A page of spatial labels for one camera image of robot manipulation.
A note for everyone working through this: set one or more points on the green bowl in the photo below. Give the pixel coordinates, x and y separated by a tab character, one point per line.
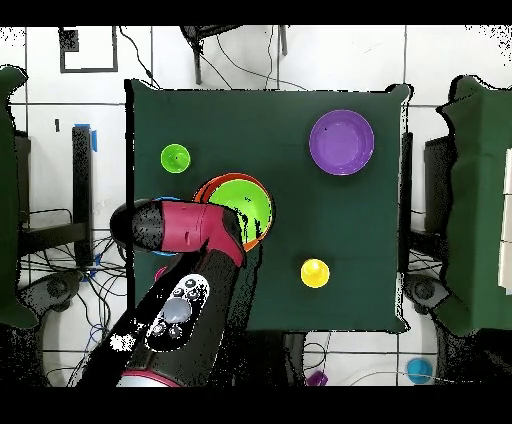
240	200

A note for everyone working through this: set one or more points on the large yellow-orange bowl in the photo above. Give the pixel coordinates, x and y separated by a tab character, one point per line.
251	244

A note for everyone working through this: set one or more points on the orange-red shallow bowl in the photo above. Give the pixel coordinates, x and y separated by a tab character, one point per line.
204	194

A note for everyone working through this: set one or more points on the purple bowl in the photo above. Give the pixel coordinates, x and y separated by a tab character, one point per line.
341	142

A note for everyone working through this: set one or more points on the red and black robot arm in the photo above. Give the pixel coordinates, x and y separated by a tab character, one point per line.
188	228

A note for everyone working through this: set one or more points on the yellow cup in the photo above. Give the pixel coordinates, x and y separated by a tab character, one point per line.
315	276

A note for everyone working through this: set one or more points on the green cup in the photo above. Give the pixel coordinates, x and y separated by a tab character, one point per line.
176	162

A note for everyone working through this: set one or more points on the dark green tablecloth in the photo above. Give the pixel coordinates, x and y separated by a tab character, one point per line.
280	120

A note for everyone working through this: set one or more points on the purple cup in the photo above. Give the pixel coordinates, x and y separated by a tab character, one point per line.
318	379

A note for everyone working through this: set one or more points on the green cloth side table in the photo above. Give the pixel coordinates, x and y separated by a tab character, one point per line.
8	200
476	200

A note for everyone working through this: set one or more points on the blue cup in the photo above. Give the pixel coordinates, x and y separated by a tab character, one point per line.
419	370

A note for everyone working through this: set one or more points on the black table frame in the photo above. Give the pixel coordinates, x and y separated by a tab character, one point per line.
82	180
438	180

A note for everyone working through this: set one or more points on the black floor frame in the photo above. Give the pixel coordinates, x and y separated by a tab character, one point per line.
68	40

